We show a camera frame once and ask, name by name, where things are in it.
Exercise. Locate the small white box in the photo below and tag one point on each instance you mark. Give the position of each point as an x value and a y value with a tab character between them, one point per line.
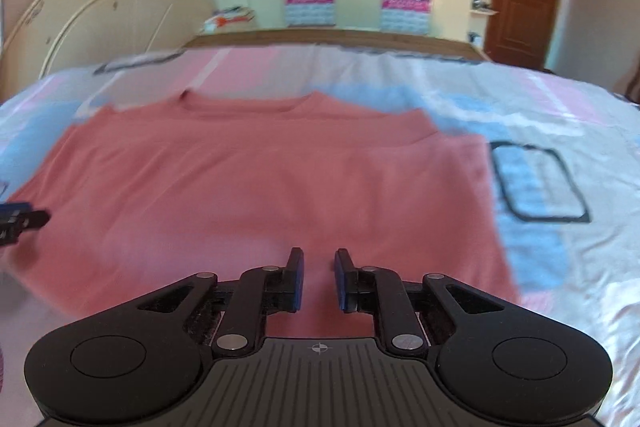
475	39

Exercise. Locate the wooden bed footboard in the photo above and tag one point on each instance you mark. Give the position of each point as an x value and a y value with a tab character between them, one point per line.
325	38

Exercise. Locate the patterned pastel bedsheet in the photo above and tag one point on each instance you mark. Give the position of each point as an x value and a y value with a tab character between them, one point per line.
575	132

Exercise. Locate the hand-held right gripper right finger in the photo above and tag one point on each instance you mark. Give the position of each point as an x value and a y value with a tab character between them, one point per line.
342	279

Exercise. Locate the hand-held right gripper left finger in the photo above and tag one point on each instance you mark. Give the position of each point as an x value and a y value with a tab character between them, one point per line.
299	279

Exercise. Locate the pink sweater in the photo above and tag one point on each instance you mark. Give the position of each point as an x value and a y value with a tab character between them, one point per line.
250	187

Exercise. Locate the red and white box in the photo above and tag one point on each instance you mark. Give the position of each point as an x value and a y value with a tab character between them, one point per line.
230	19

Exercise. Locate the cream round headboard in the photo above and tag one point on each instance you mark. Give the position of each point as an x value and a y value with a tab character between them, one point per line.
100	7

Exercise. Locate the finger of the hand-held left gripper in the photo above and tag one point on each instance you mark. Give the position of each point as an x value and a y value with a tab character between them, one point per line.
30	218

